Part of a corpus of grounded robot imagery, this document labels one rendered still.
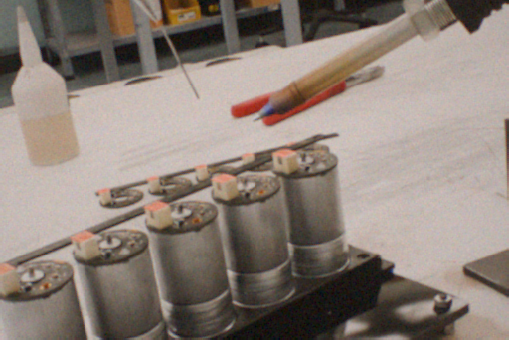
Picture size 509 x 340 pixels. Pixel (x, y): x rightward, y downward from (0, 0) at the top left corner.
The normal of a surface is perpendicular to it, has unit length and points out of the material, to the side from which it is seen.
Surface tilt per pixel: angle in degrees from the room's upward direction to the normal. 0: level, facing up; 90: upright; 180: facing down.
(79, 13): 90
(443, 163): 0
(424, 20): 91
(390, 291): 0
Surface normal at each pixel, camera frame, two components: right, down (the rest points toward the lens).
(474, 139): -0.15, -0.92
